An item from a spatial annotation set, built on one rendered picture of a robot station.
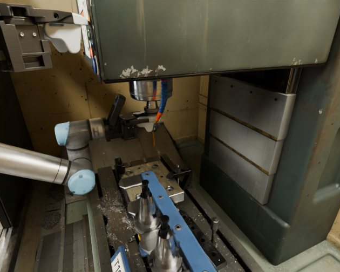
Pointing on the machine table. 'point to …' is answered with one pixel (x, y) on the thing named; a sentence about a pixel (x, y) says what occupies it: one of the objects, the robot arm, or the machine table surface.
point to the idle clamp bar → (210, 250)
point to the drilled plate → (175, 196)
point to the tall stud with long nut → (214, 229)
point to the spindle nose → (149, 89)
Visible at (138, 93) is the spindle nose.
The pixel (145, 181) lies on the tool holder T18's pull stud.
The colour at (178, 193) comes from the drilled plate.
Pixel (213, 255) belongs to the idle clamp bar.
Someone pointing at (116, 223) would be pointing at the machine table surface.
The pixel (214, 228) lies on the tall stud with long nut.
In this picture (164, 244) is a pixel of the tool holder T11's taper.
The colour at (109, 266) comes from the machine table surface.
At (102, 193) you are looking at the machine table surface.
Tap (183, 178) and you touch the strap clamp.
